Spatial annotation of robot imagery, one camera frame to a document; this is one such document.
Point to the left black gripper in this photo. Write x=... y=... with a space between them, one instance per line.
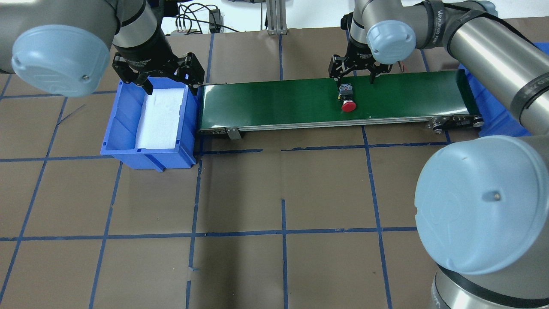
x=146 y=52

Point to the near blue plastic bin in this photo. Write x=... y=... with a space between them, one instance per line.
x=120 y=137

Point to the blue plastic bin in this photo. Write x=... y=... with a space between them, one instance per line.
x=498 y=120
x=120 y=137

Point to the red push button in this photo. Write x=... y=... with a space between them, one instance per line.
x=346 y=96

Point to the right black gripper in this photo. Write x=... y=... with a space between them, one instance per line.
x=357 y=53

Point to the green conveyor belt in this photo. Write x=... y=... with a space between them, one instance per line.
x=439 y=100

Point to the white foam pad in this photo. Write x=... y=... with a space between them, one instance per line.
x=159 y=119

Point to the black power adapter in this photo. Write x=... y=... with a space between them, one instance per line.
x=215 y=21

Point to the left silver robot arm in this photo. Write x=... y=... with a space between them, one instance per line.
x=64 y=46

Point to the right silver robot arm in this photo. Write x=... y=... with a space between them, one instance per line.
x=481 y=205

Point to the far blue plastic bin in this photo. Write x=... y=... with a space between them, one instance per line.
x=498 y=120

